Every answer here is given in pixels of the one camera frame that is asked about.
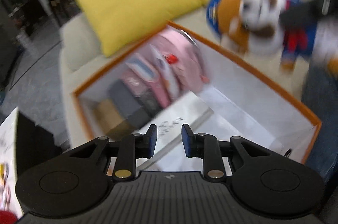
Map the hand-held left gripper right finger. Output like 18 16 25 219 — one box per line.
181 124 270 179

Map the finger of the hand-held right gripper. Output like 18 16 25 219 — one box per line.
280 0 338 27

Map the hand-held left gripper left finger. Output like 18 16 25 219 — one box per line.
66 124 158 179

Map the long white box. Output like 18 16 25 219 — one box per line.
137 92 214 169

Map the brown bear plush blue outfit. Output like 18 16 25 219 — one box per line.
206 0 338 75

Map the grey small box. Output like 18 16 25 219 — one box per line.
107 80 151 128

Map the brown small box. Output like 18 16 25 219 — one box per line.
91 100 132 140

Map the pink case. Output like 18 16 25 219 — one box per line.
125 58 172 110

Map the orange cardboard box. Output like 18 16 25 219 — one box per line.
72 20 323 165

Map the pink pouch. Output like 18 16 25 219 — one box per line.
149 29 210 98

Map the person's blue jeans leg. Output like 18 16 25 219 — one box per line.
301 21 338 187

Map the beige sofa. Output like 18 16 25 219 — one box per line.
59 0 338 151

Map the yellow pillow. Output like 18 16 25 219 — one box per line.
72 0 213 58

